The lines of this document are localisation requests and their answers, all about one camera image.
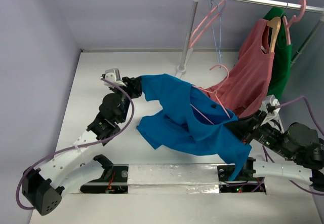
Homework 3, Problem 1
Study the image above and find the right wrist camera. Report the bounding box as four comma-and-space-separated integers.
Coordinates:
260, 95, 280, 125

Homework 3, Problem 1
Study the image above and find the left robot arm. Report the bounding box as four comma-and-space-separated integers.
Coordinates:
16, 73, 142, 216

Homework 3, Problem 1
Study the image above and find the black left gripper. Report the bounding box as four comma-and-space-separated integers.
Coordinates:
109, 76, 141, 123

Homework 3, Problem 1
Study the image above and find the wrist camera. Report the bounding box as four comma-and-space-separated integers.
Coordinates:
260, 95, 280, 125
101, 68, 126, 88

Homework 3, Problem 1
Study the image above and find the pink t shirt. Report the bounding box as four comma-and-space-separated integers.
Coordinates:
206, 19, 274, 118

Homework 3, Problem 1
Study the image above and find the wooden hanger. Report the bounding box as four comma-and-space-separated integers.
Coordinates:
267, 17, 281, 53

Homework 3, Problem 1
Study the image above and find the green t shirt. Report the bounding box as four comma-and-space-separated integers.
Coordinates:
264, 7, 292, 100

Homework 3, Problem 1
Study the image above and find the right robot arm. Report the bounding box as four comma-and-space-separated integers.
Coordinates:
225, 110, 323, 195

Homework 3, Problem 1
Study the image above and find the thick pink plastic hanger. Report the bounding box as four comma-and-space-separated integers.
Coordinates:
282, 0, 307, 45

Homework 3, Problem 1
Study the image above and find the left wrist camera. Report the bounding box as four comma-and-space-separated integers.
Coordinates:
101, 68, 126, 88

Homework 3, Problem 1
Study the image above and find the white clothes rack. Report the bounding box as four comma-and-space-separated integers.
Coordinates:
176, 0, 323, 78

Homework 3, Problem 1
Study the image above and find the blue wire hanger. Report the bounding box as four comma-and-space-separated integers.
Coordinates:
208, 0, 227, 68

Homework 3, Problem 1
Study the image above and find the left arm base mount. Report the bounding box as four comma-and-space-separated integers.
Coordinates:
80, 155, 129, 194

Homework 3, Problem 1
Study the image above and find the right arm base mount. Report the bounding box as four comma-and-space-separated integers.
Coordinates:
217, 158, 266, 194

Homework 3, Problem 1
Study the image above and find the blue t shirt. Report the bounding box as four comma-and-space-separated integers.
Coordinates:
137, 74, 252, 181

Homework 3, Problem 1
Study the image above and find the pink hanger on rack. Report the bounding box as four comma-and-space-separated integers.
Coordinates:
189, 0, 226, 49

